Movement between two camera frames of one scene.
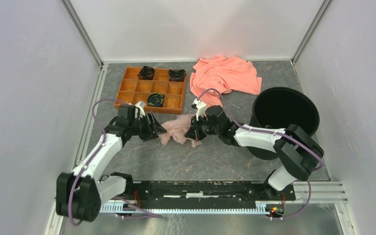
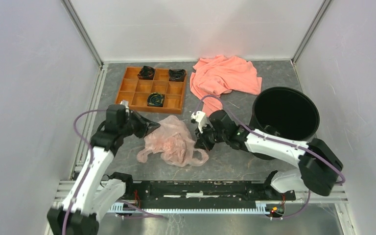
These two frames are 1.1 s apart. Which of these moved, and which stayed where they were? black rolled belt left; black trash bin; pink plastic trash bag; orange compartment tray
Moved: pink plastic trash bag
Stayed: orange compartment tray; black rolled belt left; black trash bin
